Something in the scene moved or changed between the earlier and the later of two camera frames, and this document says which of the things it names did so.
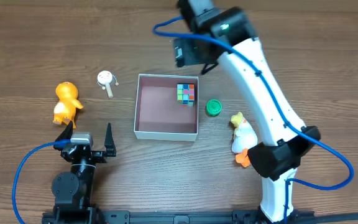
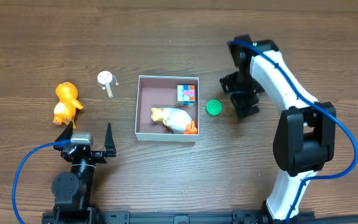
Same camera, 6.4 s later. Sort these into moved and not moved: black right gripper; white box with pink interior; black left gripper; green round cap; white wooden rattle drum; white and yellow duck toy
Moved: white and yellow duck toy; black right gripper
Not moved: green round cap; white wooden rattle drum; white box with pink interior; black left gripper
